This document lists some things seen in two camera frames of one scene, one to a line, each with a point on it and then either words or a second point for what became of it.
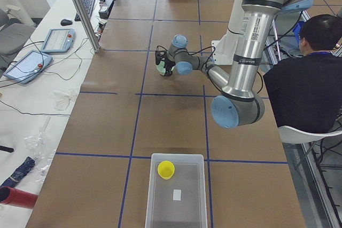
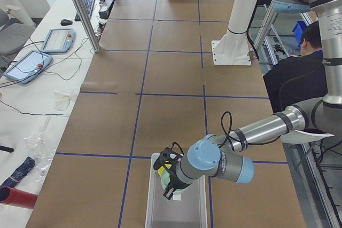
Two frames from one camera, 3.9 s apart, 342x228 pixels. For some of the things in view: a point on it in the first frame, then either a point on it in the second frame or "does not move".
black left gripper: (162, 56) -> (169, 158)
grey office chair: (14, 35) does not move
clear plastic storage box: (180, 201) does not move
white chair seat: (293, 135) does not move
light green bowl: (160, 68) -> (165, 180)
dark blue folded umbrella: (20, 172) does not move
